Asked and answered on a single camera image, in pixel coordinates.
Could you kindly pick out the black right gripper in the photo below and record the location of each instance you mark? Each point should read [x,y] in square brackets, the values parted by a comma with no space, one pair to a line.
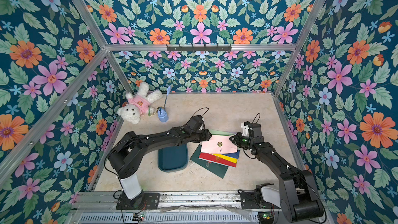
[238,138]

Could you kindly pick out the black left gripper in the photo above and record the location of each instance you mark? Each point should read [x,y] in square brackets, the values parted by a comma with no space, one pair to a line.
[205,135]

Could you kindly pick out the light green envelope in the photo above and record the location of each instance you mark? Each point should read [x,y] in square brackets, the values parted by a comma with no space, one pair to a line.
[221,133]

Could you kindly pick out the pink envelope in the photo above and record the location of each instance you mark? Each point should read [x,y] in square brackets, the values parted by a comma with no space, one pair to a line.
[220,144]

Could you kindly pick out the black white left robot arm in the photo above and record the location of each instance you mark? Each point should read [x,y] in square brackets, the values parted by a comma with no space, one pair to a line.
[126,157]

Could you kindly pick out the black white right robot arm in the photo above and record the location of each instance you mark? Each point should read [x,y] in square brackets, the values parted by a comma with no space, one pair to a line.
[297,196]

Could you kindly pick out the dark teal storage box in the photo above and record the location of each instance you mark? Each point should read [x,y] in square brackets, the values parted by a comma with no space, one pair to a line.
[173,159]

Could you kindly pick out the dark blue envelope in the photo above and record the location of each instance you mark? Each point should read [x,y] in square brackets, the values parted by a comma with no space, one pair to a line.
[228,156]

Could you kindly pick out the yellow envelope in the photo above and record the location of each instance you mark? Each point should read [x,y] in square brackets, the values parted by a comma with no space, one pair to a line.
[227,159]

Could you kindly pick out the red envelope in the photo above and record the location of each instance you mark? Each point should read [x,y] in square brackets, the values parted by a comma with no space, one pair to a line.
[215,159]

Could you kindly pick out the dark green envelope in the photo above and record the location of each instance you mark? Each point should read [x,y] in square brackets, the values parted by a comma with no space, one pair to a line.
[216,169]

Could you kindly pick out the white teddy bear pink shirt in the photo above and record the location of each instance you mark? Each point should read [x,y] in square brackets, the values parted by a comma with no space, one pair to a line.
[139,105]

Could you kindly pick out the right green circuit board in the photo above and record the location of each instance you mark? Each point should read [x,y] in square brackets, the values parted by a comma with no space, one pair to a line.
[265,218]

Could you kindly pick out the green circuit board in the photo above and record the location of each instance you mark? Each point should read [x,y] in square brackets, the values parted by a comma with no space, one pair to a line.
[265,218]
[137,217]

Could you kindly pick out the left green circuit board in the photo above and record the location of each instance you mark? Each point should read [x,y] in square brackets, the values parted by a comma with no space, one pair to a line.
[137,217]

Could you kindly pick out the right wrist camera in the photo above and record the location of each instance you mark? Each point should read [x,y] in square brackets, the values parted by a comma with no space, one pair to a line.
[245,130]

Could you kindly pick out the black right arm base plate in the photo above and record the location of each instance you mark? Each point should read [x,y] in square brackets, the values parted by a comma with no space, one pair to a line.
[248,199]

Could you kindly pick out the aluminium front rail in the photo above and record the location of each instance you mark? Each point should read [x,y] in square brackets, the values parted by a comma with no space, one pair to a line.
[175,207]

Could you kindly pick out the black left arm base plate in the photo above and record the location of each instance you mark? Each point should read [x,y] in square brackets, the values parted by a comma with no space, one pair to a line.
[146,201]

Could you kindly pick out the metal hook rail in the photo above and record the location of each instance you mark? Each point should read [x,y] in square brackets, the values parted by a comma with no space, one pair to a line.
[194,48]

